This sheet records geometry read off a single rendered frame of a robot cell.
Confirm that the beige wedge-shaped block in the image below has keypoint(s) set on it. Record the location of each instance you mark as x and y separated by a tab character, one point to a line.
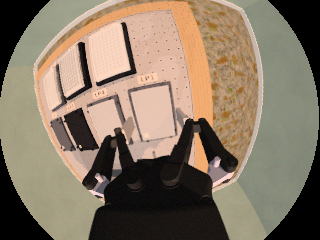
116	172

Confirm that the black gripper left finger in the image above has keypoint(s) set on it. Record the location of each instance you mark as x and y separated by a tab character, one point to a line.
100	174

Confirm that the dark grey rectangular plate with black pegs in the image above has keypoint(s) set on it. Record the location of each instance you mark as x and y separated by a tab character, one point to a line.
62	135

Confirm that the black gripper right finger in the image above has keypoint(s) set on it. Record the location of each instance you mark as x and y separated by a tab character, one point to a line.
222	164

